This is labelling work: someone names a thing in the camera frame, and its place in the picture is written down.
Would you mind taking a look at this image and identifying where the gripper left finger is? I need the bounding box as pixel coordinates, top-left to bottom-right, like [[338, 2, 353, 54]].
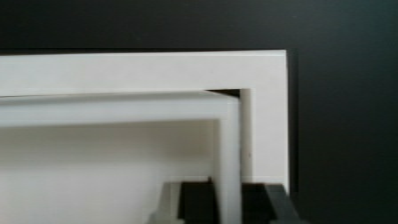
[[155, 181, 219, 224]]

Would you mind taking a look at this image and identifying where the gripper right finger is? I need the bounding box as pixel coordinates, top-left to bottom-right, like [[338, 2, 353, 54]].
[[242, 183, 296, 224]]

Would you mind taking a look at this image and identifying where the white drawer cabinet box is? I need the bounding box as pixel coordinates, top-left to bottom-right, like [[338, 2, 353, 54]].
[[0, 92, 242, 224]]

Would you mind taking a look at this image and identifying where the white U-shaped border frame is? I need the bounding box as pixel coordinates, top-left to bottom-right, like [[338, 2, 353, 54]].
[[0, 50, 290, 184]]

